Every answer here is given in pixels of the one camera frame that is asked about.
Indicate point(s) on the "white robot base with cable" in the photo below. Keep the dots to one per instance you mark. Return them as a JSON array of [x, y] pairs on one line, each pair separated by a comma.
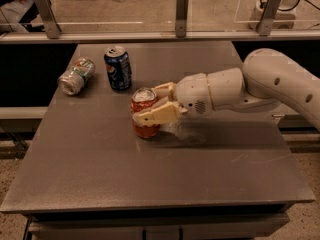
[[291, 14]]

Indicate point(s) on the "left metal bracket post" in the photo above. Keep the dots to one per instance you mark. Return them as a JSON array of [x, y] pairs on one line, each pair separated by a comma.
[[51, 26]]

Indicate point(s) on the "metal bracket post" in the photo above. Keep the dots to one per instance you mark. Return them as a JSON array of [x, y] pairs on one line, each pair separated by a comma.
[[181, 18], [264, 27], [51, 26]]

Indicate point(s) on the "middle metal bracket post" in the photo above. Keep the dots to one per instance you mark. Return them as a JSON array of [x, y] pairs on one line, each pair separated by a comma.
[[181, 18]]

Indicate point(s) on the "right metal bracket post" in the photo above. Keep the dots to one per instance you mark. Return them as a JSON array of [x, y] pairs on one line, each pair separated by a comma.
[[264, 27]]

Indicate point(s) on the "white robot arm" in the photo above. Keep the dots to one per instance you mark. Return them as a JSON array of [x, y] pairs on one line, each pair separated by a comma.
[[266, 79]]

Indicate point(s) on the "clear acrylic barrier panel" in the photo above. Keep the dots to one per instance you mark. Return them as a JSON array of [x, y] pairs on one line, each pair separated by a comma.
[[115, 16]]

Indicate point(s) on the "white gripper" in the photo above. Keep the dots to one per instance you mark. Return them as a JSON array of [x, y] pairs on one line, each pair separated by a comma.
[[192, 94]]

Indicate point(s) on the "blue pepsi can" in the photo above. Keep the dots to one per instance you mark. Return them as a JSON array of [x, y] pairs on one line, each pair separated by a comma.
[[118, 68]]

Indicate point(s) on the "green and silver soda can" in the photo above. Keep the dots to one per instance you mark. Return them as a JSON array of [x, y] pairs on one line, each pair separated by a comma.
[[74, 79]]

